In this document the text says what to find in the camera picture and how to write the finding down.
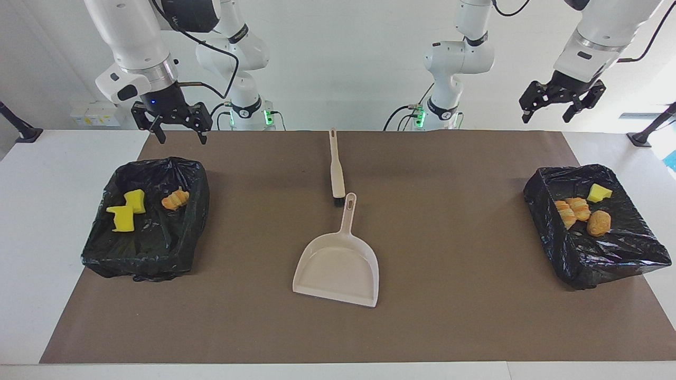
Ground black left base cable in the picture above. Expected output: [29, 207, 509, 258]
[384, 104, 423, 131]

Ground black right base cable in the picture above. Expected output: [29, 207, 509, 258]
[205, 102, 233, 131]

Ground white wall box cluster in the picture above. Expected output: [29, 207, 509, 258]
[70, 100, 133, 127]

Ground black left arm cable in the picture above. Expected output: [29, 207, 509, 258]
[491, 0, 676, 63]

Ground black base cable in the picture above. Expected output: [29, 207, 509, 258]
[384, 104, 423, 131]
[205, 102, 233, 131]

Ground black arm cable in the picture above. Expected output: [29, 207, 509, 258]
[151, 0, 241, 102]
[491, 0, 676, 63]

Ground beige plastic dustpan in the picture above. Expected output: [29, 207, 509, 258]
[292, 193, 380, 308]

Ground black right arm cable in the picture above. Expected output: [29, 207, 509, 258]
[151, 0, 241, 102]

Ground brown bread roll piece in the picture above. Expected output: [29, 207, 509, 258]
[586, 210, 612, 237]

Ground orange striped croissant piece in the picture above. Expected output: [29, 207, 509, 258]
[566, 197, 592, 222]

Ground wooden hand brush black bristles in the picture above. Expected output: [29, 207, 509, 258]
[328, 128, 346, 207]

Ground bin lined black bag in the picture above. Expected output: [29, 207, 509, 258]
[81, 156, 210, 282]
[523, 164, 673, 291]

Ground pale and orange croissant piece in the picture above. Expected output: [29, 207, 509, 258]
[161, 186, 190, 211]

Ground brown paper table mat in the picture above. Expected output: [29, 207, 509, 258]
[40, 130, 676, 365]

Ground black camera stand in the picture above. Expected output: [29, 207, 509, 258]
[626, 101, 676, 147]
[0, 100, 44, 143]

